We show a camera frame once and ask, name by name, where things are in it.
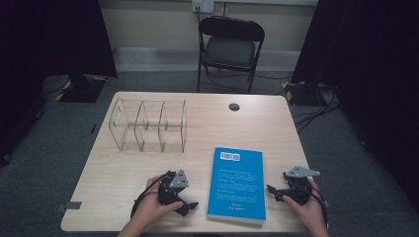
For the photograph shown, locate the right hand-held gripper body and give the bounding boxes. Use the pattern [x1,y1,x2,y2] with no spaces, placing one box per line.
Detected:
[280,165,321,205]

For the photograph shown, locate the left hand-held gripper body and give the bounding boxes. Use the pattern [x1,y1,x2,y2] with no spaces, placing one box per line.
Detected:
[157,169,191,210]

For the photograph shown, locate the blue book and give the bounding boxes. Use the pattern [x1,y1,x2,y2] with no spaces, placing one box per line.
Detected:
[207,146,267,227]

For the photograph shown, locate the clear acrylic book rack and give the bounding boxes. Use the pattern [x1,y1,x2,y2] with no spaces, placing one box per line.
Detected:
[108,97,189,154]

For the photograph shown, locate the person's left hand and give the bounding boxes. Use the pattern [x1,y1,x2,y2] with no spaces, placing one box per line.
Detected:
[132,176,185,229]

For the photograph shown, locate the person's right hand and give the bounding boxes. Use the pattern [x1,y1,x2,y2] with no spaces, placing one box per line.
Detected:
[281,177,327,229]

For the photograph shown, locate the dark stand base yellow tape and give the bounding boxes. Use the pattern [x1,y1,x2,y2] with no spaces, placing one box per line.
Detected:
[54,73,109,104]
[281,80,332,107]

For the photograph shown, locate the grey tape strip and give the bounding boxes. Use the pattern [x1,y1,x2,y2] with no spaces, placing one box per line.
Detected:
[55,200,83,212]

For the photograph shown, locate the black folding chair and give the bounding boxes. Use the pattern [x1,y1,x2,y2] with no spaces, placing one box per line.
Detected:
[197,15,267,95]

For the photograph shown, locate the black curtain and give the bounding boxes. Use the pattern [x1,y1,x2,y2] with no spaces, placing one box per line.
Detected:
[0,0,119,166]
[291,0,419,211]

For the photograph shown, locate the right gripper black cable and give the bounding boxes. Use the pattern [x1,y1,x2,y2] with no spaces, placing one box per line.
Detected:
[309,186,331,229]

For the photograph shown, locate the black floor cables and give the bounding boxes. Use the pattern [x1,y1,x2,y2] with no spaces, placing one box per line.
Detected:
[293,83,344,133]

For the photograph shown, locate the black cable under chair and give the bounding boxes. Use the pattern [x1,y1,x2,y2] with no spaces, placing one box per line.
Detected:
[201,64,294,95]

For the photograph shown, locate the white wall socket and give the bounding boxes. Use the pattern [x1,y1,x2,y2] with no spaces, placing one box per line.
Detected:
[192,0,215,15]

